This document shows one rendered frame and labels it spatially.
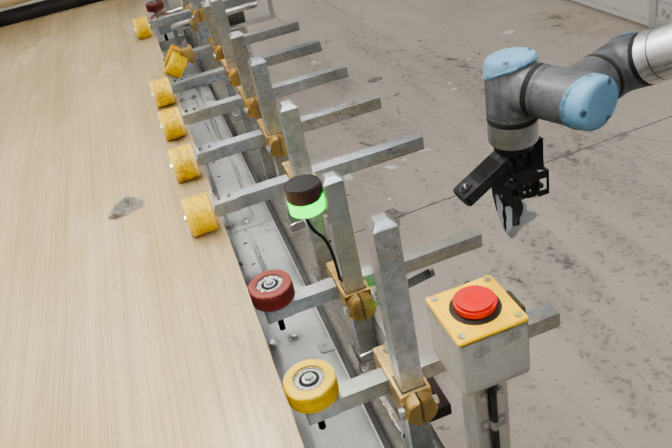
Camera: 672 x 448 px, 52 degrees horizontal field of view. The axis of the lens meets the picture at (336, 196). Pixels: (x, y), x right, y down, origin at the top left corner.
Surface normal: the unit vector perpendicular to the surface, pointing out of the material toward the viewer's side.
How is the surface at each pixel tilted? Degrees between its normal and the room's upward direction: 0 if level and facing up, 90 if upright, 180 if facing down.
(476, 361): 90
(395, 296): 90
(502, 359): 90
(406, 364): 90
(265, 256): 0
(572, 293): 0
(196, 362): 0
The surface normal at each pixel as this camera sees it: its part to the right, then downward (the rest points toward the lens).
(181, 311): -0.18, -0.83
